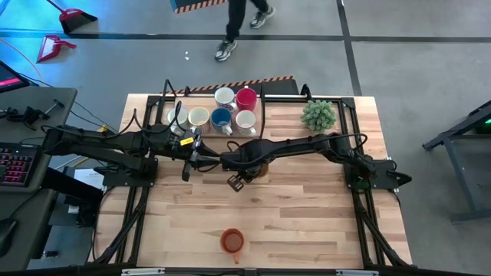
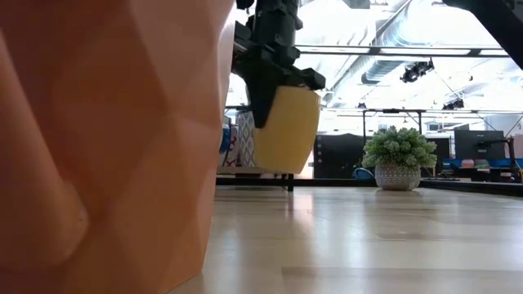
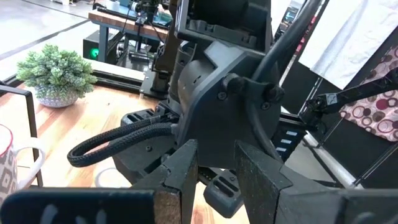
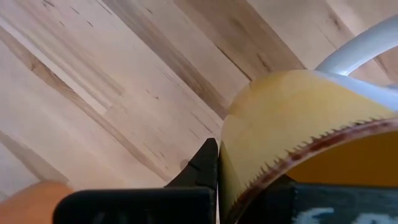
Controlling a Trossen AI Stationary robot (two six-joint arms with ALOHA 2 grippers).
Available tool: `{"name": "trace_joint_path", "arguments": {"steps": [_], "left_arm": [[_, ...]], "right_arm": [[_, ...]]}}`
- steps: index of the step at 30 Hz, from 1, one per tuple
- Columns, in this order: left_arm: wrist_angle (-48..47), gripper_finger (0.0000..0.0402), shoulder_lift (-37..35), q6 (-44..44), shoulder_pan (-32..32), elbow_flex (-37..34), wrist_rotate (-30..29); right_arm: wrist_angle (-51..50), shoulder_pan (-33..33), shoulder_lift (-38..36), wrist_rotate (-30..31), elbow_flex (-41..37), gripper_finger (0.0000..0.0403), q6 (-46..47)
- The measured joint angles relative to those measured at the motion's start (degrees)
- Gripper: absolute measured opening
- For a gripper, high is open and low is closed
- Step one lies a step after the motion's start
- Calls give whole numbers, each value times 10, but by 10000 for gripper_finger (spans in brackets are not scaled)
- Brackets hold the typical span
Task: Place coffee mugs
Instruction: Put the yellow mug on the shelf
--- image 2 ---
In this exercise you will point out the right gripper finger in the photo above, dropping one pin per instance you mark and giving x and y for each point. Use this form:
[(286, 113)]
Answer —
[(262, 102)]

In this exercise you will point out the grey diamond pattern mug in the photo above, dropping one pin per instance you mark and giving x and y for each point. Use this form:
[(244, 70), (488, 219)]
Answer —
[(246, 139)]

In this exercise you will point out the blue and white mug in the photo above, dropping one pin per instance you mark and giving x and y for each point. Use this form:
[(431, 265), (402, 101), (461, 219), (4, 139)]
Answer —
[(224, 139)]

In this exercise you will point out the orange faceted mug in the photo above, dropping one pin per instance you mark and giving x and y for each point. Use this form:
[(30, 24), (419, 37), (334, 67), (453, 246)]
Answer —
[(102, 143)]

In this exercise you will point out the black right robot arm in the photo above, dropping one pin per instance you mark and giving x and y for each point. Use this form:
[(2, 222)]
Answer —
[(498, 24)]

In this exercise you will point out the black cabinet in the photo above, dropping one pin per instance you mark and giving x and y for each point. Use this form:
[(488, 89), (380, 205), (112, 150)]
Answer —
[(339, 155)]

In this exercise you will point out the black overhead crossbar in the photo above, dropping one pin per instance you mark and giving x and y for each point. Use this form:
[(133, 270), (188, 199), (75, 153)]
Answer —
[(376, 51)]

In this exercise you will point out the blue round object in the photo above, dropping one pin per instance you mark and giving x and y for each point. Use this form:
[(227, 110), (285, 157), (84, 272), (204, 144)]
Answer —
[(361, 173)]

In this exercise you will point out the green plant in patterned pot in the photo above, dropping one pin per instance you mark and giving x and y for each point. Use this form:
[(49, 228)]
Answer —
[(398, 151)]

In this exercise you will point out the black ceiling spotlight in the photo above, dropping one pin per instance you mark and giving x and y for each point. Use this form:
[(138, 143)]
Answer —
[(414, 72), (454, 105)]

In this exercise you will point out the blue storage bins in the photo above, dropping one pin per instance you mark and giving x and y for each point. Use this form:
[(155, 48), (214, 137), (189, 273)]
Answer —
[(451, 163)]

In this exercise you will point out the black computer monitor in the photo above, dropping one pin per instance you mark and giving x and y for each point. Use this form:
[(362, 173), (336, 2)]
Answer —
[(466, 151)]

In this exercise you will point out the black metal rack frame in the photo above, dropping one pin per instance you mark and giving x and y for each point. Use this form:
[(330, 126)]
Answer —
[(237, 170)]

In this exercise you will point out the black background desk frame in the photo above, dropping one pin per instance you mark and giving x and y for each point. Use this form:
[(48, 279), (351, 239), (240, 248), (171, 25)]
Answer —
[(392, 110)]

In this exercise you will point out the black aluminium table frame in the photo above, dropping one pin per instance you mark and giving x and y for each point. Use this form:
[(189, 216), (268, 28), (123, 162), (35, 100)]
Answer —
[(470, 188)]

